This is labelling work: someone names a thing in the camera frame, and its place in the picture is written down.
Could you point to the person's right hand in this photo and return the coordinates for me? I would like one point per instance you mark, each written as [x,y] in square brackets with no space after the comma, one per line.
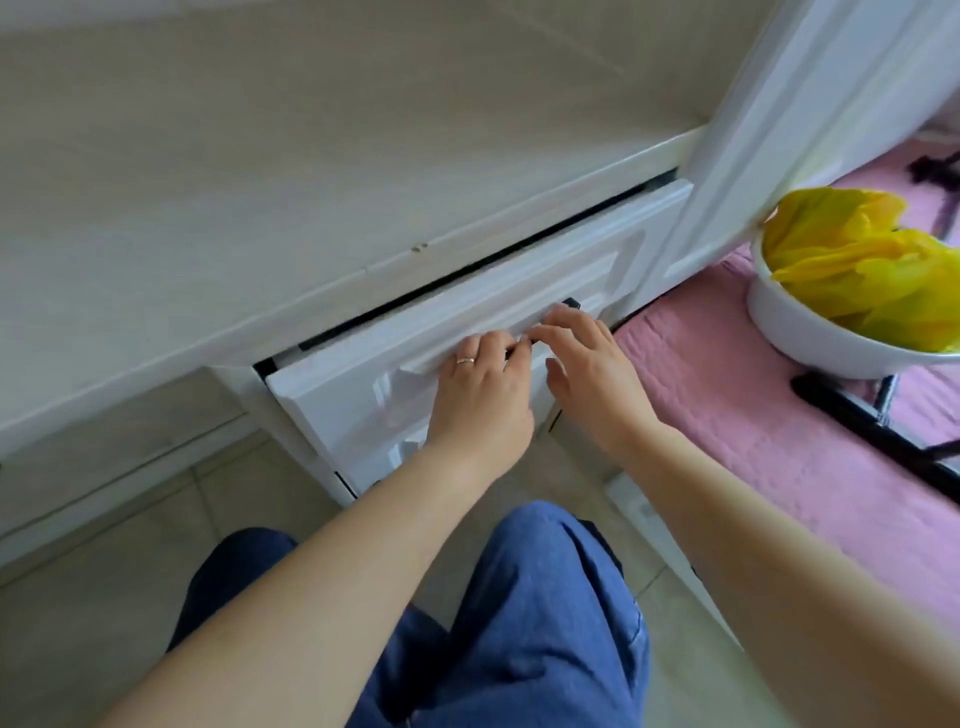
[600,382]

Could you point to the person's left hand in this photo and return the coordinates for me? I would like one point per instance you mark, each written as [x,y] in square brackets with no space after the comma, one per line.
[480,409]

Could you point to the person's right thumb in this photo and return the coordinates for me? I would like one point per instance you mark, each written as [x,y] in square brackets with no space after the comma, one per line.
[557,379]

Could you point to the person's right middle finger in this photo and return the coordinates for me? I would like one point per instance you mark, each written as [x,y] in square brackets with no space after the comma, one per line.
[574,315]

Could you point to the person's left middle finger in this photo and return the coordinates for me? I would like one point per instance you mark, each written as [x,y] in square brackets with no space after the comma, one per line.
[495,346]

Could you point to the white drawer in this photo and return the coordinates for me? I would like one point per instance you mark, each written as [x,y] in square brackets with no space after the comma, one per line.
[375,390]

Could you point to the person's right forearm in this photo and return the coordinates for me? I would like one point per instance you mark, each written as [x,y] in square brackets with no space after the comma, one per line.
[787,585]

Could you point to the person's left forearm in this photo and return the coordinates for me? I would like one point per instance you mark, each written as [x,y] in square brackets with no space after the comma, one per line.
[315,592]

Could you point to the pink bed cover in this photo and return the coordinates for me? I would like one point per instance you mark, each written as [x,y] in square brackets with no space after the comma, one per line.
[750,435]

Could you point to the white plastic basin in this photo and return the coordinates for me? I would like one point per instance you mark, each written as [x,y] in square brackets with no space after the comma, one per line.
[802,330]

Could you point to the blue jeans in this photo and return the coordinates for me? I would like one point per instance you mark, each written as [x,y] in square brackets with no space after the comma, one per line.
[540,622]

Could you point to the white cabinet door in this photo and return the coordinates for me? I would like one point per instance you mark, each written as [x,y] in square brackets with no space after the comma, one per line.
[787,112]

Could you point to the yellow cloth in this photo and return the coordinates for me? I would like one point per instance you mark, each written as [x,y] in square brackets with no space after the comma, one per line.
[870,270]

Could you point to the black metal stand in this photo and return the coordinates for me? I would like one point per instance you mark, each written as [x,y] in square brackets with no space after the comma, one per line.
[862,420]

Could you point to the white wardrobe cabinet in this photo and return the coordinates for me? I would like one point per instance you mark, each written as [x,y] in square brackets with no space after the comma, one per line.
[225,187]

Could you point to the black object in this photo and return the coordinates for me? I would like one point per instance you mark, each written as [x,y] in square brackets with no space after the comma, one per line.
[934,169]

